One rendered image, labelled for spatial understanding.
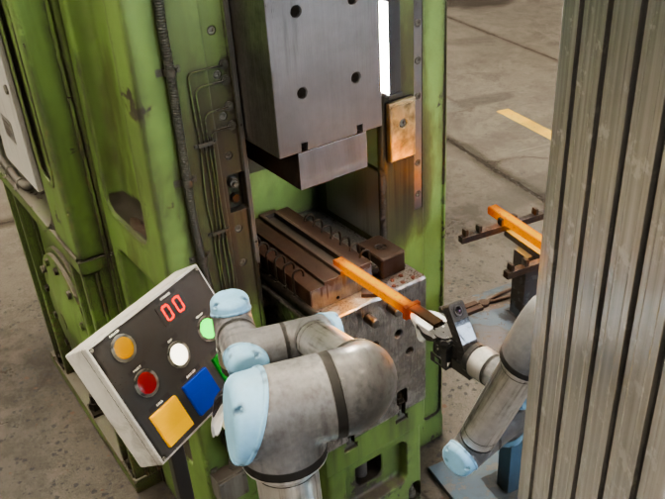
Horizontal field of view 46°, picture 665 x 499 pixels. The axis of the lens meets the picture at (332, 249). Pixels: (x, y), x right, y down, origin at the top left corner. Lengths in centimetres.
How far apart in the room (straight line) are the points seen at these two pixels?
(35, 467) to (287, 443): 224
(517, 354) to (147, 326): 74
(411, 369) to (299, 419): 135
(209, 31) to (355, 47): 33
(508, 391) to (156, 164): 91
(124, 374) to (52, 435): 170
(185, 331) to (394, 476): 116
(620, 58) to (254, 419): 60
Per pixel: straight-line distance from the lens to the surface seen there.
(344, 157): 190
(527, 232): 219
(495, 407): 150
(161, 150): 180
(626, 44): 60
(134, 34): 171
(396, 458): 260
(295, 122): 178
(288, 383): 98
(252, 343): 137
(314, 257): 212
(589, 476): 77
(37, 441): 327
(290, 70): 174
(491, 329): 227
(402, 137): 216
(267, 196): 241
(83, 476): 306
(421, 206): 234
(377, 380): 101
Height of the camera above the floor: 209
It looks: 31 degrees down
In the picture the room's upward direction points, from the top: 4 degrees counter-clockwise
